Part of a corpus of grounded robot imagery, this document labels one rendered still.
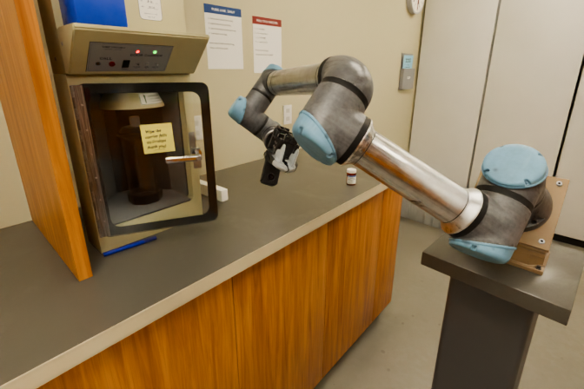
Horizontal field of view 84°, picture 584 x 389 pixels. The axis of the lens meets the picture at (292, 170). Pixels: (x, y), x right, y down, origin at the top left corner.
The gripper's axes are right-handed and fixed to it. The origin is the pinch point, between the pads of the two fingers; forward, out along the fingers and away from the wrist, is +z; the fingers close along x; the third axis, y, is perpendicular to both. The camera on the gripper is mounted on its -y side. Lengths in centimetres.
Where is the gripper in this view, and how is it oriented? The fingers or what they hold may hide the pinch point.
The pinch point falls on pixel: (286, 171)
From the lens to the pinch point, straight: 77.6
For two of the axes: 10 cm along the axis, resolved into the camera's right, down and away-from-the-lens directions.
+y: 3.7, -9.0, -2.5
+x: 9.1, 2.9, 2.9
